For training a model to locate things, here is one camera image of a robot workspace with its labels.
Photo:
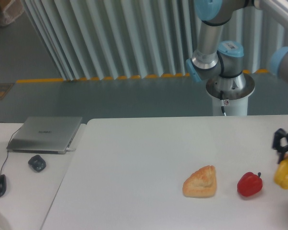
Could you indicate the white folding partition screen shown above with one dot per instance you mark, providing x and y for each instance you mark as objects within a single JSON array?
[{"x": 110, "y": 39}]

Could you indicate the yellow bell pepper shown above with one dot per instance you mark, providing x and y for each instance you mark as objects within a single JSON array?
[{"x": 281, "y": 175}]

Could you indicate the golden puff pastry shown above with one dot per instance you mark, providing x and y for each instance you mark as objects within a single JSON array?
[{"x": 201, "y": 184}]

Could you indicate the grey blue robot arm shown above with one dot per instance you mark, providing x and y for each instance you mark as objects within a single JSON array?
[{"x": 221, "y": 62}]

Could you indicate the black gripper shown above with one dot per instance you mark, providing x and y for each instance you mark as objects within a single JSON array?
[{"x": 276, "y": 145}]

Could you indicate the red bell pepper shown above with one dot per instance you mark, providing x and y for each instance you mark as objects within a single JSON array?
[{"x": 249, "y": 184}]

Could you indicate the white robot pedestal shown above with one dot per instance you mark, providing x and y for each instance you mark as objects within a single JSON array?
[{"x": 230, "y": 96}]

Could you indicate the black earbuds case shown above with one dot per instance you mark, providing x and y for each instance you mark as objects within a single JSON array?
[{"x": 37, "y": 163}]

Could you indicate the silver closed laptop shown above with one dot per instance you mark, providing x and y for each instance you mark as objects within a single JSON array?
[{"x": 45, "y": 134}]

